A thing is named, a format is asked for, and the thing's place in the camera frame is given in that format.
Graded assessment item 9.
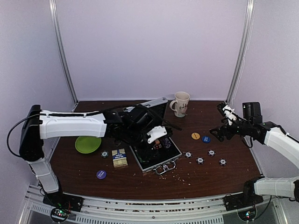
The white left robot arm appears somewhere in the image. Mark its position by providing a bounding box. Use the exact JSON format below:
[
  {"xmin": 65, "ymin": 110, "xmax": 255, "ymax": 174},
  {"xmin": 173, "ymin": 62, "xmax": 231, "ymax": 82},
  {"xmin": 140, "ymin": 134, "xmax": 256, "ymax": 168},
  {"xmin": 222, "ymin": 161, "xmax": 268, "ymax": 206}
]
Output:
[{"xmin": 7, "ymin": 104, "xmax": 179, "ymax": 207}]

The purple poker chip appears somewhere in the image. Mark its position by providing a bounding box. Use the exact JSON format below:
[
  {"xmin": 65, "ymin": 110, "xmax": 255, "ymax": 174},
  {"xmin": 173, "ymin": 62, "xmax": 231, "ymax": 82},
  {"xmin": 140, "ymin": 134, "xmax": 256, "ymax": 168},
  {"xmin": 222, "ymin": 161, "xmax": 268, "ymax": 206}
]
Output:
[
  {"xmin": 207, "ymin": 150, "xmax": 215, "ymax": 157},
  {"xmin": 185, "ymin": 152, "xmax": 192, "ymax": 158},
  {"xmin": 219, "ymin": 159, "xmax": 227, "ymax": 166},
  {"xmin": 196, "ymin": 157, "xmax": 205, "ymax": 165}
]

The aluminium front rail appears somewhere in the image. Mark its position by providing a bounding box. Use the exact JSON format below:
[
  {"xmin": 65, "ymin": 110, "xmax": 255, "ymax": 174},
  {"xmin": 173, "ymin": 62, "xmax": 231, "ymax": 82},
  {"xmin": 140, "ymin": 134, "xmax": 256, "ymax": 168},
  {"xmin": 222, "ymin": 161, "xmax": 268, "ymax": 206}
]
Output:
[{"xmin": 23, "ymin": 183, "xmax": 281, "ymax": 224}]

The left aluminium frame post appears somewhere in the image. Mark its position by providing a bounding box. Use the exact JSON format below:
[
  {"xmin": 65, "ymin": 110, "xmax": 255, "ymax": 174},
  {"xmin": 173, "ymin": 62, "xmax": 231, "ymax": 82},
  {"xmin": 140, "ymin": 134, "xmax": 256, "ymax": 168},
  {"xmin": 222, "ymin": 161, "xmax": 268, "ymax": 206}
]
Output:
[{"xmin": 49, "ymin": 0, "xmax": 79, "ymax": 109}]

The right circuit board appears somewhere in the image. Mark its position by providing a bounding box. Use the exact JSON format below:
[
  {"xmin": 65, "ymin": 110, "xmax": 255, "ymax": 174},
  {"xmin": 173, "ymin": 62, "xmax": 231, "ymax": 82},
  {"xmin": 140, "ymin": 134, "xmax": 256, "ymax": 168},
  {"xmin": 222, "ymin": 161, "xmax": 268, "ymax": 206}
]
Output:
[{"xmin": 238, "ymin": 209, "xmax": 257, "ymax": 222}]

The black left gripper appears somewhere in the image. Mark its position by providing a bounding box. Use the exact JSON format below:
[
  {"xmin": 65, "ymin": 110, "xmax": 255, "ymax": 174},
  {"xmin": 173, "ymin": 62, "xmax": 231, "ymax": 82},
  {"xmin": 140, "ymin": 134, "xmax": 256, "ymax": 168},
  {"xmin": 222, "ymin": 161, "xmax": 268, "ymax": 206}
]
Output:
[{"xmin": 124, "ymin": 126, "xmax": 161, "ymax": 161}]

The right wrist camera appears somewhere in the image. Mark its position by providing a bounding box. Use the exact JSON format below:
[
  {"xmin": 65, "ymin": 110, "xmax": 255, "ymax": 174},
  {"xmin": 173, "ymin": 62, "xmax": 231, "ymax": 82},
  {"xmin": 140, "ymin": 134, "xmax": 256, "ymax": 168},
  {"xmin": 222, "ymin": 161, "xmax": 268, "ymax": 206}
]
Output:
[{"xmin": 242, "ymin": 102, "xmax": 263, "ymax": 125}]

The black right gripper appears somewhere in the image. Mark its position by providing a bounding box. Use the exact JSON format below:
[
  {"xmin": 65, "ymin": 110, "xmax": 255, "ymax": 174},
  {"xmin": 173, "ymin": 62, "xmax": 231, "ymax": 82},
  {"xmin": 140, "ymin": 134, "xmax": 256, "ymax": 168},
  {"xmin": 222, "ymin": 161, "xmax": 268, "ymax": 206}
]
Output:
[{"xmin": 209, "ymin": 117, "xmax": 252, "ymax": 142}]

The aluminium frame post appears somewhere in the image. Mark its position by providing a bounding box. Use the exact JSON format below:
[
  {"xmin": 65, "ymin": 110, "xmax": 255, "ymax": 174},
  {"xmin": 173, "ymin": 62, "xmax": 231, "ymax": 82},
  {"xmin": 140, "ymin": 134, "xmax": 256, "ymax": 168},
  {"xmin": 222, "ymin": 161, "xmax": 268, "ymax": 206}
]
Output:
[
  {"xmin": 49, "ymin": 0, "xmax": 79, "ymax": 109},
  {"xmin": 226, "ymin": 0, "xmax": 256, "ymax": 106}
]

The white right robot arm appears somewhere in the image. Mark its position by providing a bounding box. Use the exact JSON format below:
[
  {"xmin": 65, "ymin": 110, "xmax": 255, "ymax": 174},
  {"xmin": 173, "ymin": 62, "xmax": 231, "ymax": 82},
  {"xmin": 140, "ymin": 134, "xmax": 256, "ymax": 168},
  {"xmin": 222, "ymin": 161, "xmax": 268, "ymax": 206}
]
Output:
[{"xmin": 210, "ymin": 102, "xmax": 299, "ymax": 206}]

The cream ceramic mug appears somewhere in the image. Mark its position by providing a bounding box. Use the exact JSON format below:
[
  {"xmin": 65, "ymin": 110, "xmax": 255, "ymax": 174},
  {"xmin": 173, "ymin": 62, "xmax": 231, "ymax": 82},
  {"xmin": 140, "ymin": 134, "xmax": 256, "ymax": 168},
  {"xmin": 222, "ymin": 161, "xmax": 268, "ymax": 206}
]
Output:
[{"xmin": 169, "ymin": 91, "xmax": 190, "ymax": 118}]

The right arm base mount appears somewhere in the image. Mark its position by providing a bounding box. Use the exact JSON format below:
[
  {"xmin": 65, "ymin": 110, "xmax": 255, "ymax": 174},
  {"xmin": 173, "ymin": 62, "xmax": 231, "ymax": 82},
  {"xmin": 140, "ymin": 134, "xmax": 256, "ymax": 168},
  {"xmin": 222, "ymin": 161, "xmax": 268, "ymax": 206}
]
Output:
[{"xmin": 223, "ymin": 193, "xmax": 263, "ymax": 211}]

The aluminium poker case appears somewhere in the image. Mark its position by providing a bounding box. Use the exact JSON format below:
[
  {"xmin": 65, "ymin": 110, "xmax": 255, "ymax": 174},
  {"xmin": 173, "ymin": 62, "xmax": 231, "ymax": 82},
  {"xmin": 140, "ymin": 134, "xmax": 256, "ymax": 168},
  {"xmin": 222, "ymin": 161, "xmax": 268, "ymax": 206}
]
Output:
[{"xmin": 129, "ymin": 97, "xmax": 182, "ymax": 175}]

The purple chip stack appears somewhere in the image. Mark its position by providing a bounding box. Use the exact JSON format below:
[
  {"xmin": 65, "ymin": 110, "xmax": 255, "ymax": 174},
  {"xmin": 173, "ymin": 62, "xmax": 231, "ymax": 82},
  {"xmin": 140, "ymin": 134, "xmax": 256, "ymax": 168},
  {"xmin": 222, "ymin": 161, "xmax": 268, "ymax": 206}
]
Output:
[{"xmin": 163, "ymin": 138, "xmax": 172, "ymax": 148}]

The red dice set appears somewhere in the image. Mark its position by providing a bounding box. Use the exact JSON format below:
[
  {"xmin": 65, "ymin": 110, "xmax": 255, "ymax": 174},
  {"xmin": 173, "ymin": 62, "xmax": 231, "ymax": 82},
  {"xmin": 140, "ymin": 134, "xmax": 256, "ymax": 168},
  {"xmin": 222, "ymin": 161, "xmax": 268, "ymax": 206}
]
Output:
[{"xmin": 152, "ymin": 144, "xmax": 163, "ymax": 150}]

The circuit board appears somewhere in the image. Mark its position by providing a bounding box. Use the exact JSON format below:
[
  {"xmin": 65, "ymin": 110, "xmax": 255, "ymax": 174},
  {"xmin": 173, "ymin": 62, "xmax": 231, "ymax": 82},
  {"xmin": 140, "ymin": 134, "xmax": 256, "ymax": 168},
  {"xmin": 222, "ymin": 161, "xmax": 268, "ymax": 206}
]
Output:
[
  {"xmin": 238, "ymin": 209, "xmax": 257, "ymax": 222},
  {"xmin": 50, "ymin": 208, "xmax": 70, "ymax": 223}
]

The blue small blind button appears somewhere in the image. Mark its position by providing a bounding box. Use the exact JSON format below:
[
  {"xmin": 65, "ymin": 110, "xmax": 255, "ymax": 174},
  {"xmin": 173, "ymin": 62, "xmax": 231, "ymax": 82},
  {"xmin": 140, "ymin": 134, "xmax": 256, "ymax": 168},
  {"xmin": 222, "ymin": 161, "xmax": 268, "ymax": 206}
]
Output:
[{"xmin": 202, "ymin": 136, "xmax": 211, "ymax": 143}]

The blue Texas Hold'em card box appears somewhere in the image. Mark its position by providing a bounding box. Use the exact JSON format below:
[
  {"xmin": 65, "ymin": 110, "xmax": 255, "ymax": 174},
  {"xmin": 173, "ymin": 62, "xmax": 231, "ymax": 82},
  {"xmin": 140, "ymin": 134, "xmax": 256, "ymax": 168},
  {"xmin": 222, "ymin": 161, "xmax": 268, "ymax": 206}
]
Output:
[{"xmin": 112, "ymin": 148, "xmax": 128, "ymax": 168}]

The purple round button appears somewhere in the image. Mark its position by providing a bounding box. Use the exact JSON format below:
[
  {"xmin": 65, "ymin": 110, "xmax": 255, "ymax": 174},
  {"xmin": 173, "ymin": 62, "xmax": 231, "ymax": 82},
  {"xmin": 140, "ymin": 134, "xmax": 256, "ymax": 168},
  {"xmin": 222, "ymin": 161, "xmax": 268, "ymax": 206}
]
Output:
[{"xmin": 96, "ymin": 170, "xmax": 107, "ymax": 180}]

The left circuit board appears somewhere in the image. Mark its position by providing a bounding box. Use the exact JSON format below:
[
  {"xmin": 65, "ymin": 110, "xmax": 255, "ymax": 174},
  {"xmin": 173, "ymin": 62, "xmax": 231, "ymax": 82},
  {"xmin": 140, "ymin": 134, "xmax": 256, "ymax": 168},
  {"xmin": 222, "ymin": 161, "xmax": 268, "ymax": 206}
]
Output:
[{"xmin": 50, "ymin": 208, "xmax": 70, "ymax": 223}]

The yellow big blind button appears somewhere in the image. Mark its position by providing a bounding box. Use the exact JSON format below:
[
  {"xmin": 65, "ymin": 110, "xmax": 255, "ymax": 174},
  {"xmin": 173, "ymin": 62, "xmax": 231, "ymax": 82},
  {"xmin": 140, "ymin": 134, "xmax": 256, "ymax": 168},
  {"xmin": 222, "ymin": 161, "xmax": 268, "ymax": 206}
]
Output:
[{"xmin": 191, "ymin": 132, "xmax": 200, "ymax": 140}]

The green plate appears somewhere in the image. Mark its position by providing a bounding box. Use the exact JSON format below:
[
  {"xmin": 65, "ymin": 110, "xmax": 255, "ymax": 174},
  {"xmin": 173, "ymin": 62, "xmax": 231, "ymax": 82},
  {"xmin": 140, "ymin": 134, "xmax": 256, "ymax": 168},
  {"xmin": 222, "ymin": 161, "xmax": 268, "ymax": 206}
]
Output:
[{"xmin": 75, "ymin": 136, "xmax": 102, "ymax": 154}]

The right aluminium frame post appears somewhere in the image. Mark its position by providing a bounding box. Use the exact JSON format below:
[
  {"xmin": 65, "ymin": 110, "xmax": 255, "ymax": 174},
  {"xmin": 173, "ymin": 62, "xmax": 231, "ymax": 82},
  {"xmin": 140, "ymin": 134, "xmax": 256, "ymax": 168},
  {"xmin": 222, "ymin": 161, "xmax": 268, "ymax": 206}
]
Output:
[{"xmin": 226, "ymin": 0, "xmax": 256, "ymax": 106}]

